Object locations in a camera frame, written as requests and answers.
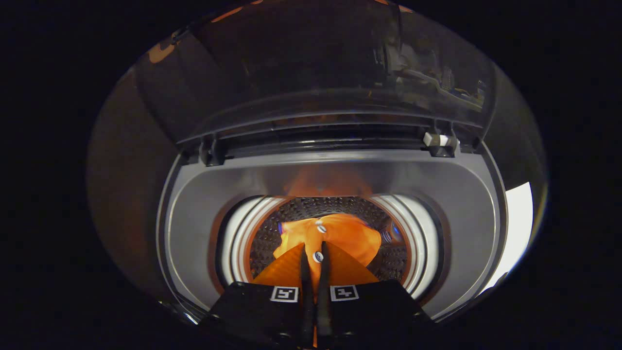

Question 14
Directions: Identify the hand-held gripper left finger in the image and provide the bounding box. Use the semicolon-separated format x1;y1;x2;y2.
198;244;317;350

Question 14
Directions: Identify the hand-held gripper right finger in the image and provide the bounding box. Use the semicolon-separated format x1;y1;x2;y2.
317;241;436;349

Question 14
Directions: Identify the yellow polo shirt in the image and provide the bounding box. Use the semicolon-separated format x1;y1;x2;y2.
273;213;382;292

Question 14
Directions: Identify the dark glass washing machine lid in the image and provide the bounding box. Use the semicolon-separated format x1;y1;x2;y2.
132;0;499;168

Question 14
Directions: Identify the white sheet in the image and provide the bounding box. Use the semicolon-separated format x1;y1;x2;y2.
479;182;534;295

